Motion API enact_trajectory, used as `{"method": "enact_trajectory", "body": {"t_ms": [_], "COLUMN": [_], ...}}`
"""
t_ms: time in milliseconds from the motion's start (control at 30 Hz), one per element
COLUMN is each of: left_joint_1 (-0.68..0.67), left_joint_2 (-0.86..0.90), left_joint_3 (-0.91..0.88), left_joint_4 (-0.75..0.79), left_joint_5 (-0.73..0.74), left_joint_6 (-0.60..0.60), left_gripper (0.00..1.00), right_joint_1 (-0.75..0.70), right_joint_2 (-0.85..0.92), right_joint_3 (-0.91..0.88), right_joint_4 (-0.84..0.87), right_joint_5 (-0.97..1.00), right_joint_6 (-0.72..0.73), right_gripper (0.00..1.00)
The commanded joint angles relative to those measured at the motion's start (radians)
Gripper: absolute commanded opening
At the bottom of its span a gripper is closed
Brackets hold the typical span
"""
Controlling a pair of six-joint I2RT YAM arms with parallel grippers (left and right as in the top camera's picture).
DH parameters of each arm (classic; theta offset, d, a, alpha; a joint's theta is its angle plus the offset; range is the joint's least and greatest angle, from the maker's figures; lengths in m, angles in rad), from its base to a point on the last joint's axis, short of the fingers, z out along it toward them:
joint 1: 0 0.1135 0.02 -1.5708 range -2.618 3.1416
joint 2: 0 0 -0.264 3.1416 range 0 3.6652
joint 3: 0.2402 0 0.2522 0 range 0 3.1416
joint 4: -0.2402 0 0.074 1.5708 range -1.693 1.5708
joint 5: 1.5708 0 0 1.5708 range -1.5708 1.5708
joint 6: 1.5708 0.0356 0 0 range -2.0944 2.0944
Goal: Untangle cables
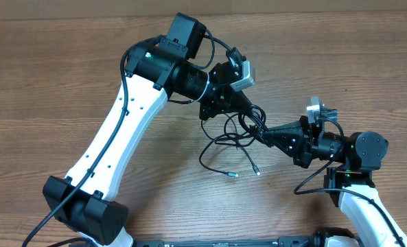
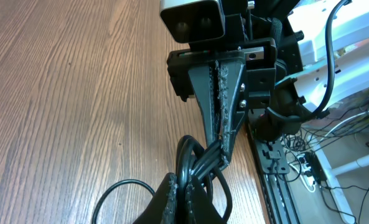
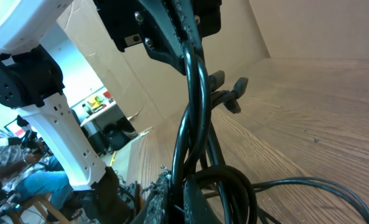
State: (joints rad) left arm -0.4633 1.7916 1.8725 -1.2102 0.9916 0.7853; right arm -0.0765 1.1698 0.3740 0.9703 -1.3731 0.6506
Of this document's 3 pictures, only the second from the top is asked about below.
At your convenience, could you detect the black usb cable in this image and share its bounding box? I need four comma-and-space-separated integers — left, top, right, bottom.
91, 134, 234, 224

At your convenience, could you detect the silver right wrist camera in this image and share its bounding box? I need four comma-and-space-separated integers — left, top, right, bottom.
159, 0, 225, 44

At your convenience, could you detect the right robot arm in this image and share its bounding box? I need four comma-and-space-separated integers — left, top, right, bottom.
159, 1, 369, 166

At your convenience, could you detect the white power strip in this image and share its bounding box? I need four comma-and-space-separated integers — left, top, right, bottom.
289, 154, 316, 193

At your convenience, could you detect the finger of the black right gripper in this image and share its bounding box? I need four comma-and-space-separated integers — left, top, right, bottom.
187, 63, 223, 149
217, 60, 245, 165

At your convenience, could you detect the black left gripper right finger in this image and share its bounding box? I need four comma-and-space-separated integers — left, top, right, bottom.
185, 177, 226, 224

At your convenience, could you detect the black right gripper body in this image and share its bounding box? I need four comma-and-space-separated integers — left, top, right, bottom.
167, 14, 278, 109

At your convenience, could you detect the white table frame leg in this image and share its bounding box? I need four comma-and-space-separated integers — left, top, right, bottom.
316, 151, 369, 224

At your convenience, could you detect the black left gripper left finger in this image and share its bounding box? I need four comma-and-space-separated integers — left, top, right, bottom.
134, 172, 177, 224

